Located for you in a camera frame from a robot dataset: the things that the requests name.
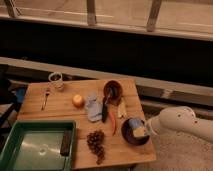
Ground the blue sponge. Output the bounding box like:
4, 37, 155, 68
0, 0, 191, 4
129, 118, 143, 130

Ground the purple bowl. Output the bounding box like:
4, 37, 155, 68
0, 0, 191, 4
121, 118, 150, 146

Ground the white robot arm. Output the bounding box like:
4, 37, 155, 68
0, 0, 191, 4
129, 106, 213, 143

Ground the brown bowl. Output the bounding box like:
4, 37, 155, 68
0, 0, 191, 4
103, 80, 123, 106

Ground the red chili pepper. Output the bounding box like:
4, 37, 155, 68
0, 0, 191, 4
109, 112, 117, 135

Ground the dark grape bunch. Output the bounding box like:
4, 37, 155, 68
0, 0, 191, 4
87, 130, 105, 164

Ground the blue-grey cloth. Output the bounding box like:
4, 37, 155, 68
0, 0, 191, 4
85, 94, 102, 122

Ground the yellow apple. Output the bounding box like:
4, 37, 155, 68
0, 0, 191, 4
72, 94, 84, 108

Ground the dark brush in tray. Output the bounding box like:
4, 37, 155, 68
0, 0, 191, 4
60, 130, 72, 156

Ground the clear glass cup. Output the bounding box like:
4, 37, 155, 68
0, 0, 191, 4
48, 72, 64, 91

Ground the metal fork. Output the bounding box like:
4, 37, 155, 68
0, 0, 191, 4
41, 88, 50, 110

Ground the green plastic tray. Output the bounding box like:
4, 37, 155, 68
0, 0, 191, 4
0, 120, 76, 171

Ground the dark chair at left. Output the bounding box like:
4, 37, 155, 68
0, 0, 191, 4
0, 64, 26, 140

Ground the black-handled knife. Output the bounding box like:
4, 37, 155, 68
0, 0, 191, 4
102, 93, 111, 123

